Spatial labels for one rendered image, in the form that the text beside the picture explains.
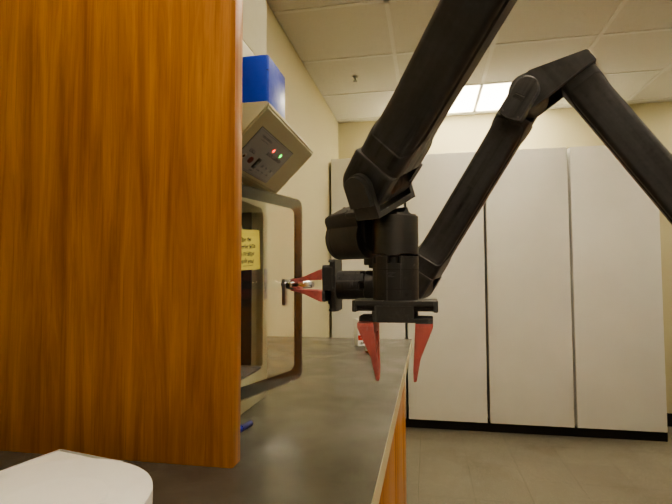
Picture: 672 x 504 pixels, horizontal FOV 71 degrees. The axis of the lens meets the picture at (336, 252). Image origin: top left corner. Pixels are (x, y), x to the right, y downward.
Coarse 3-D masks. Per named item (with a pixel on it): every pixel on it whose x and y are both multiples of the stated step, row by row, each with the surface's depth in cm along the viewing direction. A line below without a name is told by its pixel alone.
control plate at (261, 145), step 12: (264, 132) 84; (252, 144) 84; (264, 144) 88; (276, 144) 91; (252, 156) 88; (264, 156) 91; (276, 156) 96; (288, 156) 100; (252, 168) 91; (264, 168) 96; (276, 168) 100; (264, 180) 100
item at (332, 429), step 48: (288, 384) 121; (336, 384) 121; (384, 384) 121; (288, 432) 84; (336, 432) 84; (384, 432) 84; (192, 480) 65; (240, 480) 65; (288, 480) 65; (336, 480) 64
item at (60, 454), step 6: (60, 450) 66; (66, 450) 65; (42, 456) 63; (48, 456) 63; (54, 456) 63; (60, 456) 63; (66, 456) 63; (72, 456) 63; (78, 456) 63; (84, 456) 63; (90, 456) 63; (96, 456) 63; (24, 462) 61; (30, 462) 61; (36, 462) 61; (42, 462) 61; (6, 468) 59; (12, 468) 59
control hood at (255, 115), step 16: (256, 112) 79; (272, 112) 81; (256, 128) 81; (272, 128) 86; (288, 128) 91; (288, 144) 96; (304, 144) 102; (288, 160) 102; (304, 160) 109; (272, 176) 102; (288, 176) 109
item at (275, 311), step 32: (256, 192) 92; (256, 224) 92; (288, 224) 103; (288, 256) 102; (256, 288) 91; (256, 320) 91; (288, 320) 102; (256, 352) 91; (288, 352) 101; (256, 384) 91
